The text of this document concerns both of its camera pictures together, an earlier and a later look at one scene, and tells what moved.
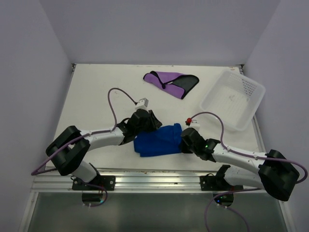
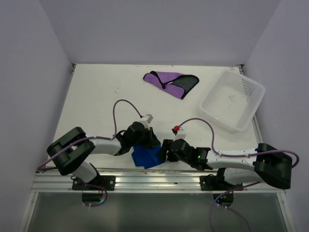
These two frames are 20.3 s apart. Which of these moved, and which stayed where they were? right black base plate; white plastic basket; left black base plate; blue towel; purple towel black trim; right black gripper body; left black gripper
Moved: blue towel; left black gripper; right black gripper body
Stayed: white plastic basket; right black base plate; purple towel black trim; left black base plate
